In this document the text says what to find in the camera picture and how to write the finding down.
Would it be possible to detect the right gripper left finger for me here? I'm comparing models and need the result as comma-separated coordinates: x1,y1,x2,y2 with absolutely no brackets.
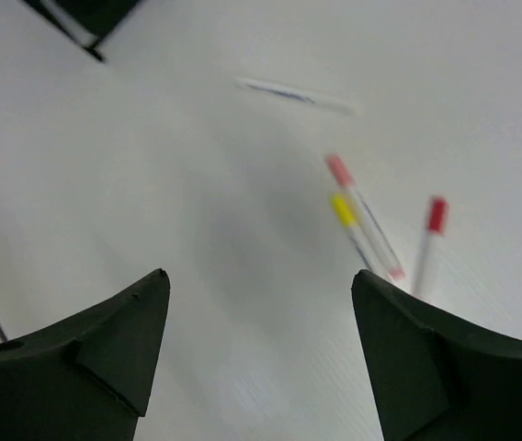
0,269,170,440

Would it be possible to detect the pink yellow marker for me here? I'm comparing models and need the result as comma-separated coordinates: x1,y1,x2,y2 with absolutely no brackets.
325,153,405,282

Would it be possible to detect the black slatted organizer bin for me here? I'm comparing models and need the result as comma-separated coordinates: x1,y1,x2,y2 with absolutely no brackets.
23,0,142,63

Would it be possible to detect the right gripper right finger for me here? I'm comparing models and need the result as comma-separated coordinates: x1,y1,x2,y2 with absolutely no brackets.
351,270,522,440

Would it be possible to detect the yellow capped white marker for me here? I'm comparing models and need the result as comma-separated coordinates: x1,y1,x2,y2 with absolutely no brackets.
331,193,380,272

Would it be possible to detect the white pen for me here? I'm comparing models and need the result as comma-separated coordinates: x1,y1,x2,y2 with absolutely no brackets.
233,76,364,115

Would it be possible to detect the red capped white marker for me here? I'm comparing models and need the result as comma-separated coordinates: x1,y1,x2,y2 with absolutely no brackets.
412,196,448,300

